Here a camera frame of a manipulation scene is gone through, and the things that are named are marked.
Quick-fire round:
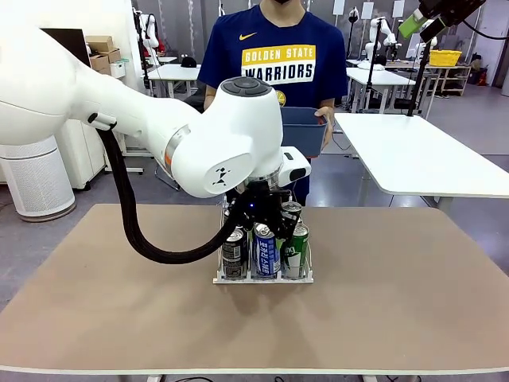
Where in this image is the green soda can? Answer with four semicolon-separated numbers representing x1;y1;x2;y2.
282;223;310;279
281;201;304;218

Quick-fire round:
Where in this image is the large white table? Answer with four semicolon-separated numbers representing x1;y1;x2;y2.
333;111;509;214

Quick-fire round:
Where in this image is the yellow plastic crate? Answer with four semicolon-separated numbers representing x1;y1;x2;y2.
429;49;464;68

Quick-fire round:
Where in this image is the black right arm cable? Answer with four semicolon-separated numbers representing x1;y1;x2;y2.
460;19;509;41

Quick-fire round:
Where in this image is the blue beverage can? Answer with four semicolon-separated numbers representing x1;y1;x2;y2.
251;221;282;279

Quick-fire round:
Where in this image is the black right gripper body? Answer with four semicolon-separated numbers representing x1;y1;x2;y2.
417;0;487;25

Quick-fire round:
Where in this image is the blue plastic bin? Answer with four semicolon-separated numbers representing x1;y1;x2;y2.
280;106;330;157

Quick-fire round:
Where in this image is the wooden shelf rack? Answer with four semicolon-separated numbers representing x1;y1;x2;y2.
423;63;472;97

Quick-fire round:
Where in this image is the clear acrylic can dispenser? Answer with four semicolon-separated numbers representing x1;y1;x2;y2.
212;189;315;286

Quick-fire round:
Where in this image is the person's left forearm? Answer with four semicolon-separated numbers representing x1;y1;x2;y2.
317;95;339;115

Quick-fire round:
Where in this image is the person's left hand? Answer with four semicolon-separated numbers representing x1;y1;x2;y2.
313;106;335;150

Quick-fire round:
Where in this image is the white desk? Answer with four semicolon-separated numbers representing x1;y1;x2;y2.
345;65;417;115
147;63;208;99

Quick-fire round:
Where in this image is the white air purifier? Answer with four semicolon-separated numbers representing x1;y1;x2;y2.
0;134;76;223

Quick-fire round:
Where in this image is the black stand pole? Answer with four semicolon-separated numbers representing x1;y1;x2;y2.
405;39;434;117
363;18;383;115

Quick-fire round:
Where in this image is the person in blue shirt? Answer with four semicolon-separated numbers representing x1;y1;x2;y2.
197;0;349;206

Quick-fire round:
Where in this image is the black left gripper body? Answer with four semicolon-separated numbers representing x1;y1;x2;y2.
232;181;291;232

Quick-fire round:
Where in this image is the person's right forearm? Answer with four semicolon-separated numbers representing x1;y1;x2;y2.
202;81;220;112

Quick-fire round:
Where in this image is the white cabinet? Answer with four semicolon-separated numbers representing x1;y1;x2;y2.
63;75;128;190

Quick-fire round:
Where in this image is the black computer monitor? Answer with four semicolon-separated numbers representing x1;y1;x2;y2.
39;27;92;68

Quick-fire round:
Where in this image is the black energy drink can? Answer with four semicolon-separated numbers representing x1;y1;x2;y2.
220;227;247;279

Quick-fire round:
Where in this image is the black sleeved left arm cable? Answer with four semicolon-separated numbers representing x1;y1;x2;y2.
95;127;239;264

